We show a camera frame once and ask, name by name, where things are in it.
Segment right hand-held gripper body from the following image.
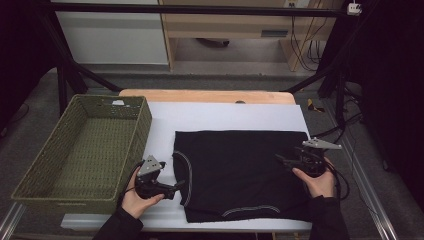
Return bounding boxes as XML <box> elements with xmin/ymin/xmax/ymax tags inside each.
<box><xmin>293</xmin><ymin>138</ymin><xmax>343</xmax><ymax>178</ymax></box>

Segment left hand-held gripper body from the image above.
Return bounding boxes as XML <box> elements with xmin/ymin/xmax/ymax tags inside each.
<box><xmin>134</xmin><ymin>154</ymin><xmax>168</xmax><ymax>200</ymax></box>

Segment black knit vest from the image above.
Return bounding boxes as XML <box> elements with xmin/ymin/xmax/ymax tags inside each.
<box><xmin>172</xmin><ymin>129</ymin><xmax>313</xmax><ymax>224</ymax></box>

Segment green woven basket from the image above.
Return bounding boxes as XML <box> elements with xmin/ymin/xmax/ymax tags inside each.
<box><xmin>11</xmin><ymin>94</ymin><xmax>153</xmax><ymax>215</ymax></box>

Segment person's left hand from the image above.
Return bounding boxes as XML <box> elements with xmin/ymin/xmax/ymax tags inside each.
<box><xmin>120</xmin><ymin>167</ymin><xmax>166</xmax><ymax>220</ymax></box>

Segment person's right hand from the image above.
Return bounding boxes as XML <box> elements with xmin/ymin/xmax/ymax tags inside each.
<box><xmin>292</xmin><ymin>159</ymin><xmax>337</xmax><ymax>199</ymax></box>

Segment yellow and black object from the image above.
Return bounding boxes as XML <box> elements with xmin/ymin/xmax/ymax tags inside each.
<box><xmin>306</xmin><ymin>98</ymin><xmax>326</xmax><ymax>113</ymax></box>

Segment black curtain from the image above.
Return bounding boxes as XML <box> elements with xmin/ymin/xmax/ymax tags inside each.
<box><xmin>359</xmin><ymin>0</ymin><xmax>424</xmax><ymax>214</ymax></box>
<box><xmin>0</xmin><ymin>0</ymin><xmax>68</xmax><ymax>134</ymax></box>

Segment grey desk label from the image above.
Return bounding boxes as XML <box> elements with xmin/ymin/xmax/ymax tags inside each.
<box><xmin>260</xmin><ymin>29</ymin><xmax>289</xmax><ymax>38</ymax></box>

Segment light wooden desk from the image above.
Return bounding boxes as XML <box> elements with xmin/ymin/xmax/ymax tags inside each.
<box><xmin>158</xmin><ymin>0</ymin><xmax>344</xmax><ymax>73</ymax></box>

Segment white cabinet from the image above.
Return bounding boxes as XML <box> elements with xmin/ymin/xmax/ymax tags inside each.
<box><xmin>54</xmin><ymin>0</ymin><xmax>169</xmax><ymax>66</ymax></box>

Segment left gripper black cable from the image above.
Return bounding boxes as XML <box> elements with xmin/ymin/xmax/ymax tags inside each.
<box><xmin>116</xmin><ymin>161</ymin><xmax>146</xmax><ymax>208</ymax></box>

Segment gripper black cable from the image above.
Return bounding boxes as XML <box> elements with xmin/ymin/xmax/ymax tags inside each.
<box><xmin>324</xmin><ymin>163</ymin><xmax>344</xmax><ymax>198</ymax></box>
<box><xmin>116</xmin><ymin>161</ymin><xmax>146</xmax><ymax>208</ymax></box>

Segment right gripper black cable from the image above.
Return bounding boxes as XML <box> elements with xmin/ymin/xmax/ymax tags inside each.
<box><xmin>324</xmin><ymin>163</ymin><xmax>344</xmax><ymax>198</ymax></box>

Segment black floor cables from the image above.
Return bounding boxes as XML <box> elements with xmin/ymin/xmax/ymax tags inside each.
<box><xmin>309</xmin><ymin>84</ymin><xmax>366</xmax><ymax>203</ymax></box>

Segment aluminium rail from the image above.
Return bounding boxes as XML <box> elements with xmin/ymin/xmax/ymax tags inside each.
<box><xmin>328</xmin><ymin>99</ymin><xmax>401</xmax><ymax>240</ymax></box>
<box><xmin>0</xmin><ymin>203</ymin><xmax>27</xmax><ymax>240</ymax></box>

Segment cables under desk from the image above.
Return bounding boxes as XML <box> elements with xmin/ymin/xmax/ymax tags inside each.
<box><xmin>289</xmin><ymin>15</ymin><xmax>327</xmax><ymax>73</ymax></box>

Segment black metal frame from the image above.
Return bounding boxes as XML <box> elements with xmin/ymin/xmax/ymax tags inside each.
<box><xmin>36</xmin><ymin>1</ymin><xmax>366</xmax><ymax>129</ymax></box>

